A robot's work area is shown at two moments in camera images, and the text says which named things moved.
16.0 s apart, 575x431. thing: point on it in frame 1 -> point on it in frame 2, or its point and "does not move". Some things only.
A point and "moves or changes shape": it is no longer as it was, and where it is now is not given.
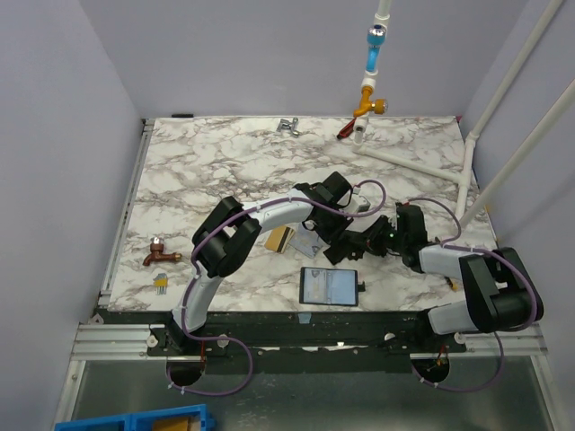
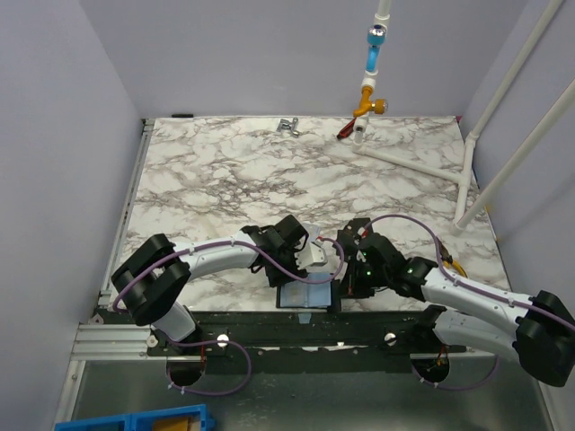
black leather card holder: (330, 286) moves or changes shape
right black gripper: (359, 240) -> (355, 278)
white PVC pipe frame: (468, 207) does not move
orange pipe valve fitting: (379, 105) does not move
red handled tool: (347, 129) does not move
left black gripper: (344, 222) -> (276, 279)
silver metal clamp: (286, 125) does not move
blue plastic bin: (190, 417) does not move
